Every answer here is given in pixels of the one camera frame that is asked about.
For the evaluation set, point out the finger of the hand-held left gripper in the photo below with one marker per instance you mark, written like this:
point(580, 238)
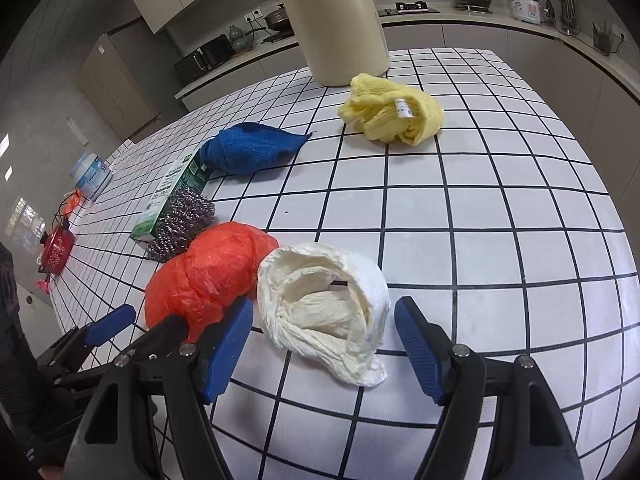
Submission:
point(112, 327)
point(167, 330)

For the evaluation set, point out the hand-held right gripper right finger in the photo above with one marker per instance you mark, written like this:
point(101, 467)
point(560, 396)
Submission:
point(420, 350)

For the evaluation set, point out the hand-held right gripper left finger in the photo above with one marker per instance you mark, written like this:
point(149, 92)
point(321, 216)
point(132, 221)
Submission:
point(225, 350)

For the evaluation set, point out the orange plastic bag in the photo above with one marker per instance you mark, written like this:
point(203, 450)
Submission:
point(210, 272)

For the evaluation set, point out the white plastic bag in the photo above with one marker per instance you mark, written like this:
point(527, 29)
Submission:
point(320, 305)

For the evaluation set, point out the steel wool scourer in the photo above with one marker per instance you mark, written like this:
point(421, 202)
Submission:
point(185, 222)

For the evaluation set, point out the green cardboard box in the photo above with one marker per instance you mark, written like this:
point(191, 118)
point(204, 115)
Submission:
point(172, 187)

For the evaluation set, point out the blue cloth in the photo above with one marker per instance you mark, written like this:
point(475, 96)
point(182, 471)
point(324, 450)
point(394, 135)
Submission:
point(250, 147)

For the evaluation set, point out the yellow cloth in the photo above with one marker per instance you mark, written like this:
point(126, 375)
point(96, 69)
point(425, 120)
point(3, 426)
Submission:
point(390, 110)

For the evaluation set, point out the white checked table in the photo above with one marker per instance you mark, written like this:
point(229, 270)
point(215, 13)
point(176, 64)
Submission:
point(450, 235)

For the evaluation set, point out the plastic jar blue lid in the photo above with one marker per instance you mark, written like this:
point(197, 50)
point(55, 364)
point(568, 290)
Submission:
point(90, 175)

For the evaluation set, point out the beige refrigerator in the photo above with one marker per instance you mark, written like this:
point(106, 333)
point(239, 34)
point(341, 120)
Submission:
point(117, 87)

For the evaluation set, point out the black microwave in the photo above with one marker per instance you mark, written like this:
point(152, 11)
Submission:
point(205, 58)

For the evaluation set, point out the green vase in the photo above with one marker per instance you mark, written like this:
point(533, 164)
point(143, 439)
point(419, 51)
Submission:
point(239, 39)

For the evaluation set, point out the wok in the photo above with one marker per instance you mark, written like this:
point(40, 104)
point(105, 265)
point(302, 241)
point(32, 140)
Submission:
point(277, 17)

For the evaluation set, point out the cream thermos jug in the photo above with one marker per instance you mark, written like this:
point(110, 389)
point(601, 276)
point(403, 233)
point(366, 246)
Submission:
point(332, 25)

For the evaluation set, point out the gas stove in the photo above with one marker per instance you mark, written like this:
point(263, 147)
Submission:
point(410, 7)

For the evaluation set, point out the dark chopstick holder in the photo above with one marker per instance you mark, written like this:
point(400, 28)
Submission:
point(605, 41)

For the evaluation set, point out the white rice cooker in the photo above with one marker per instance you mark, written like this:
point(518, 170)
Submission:
point(525, 4)

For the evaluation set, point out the dark glass bottle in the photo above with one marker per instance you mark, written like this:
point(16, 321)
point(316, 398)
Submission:
point(549, 10)

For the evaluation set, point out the metal utensil holder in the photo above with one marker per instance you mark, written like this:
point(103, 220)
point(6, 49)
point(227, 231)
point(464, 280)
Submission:
point(567, 10)

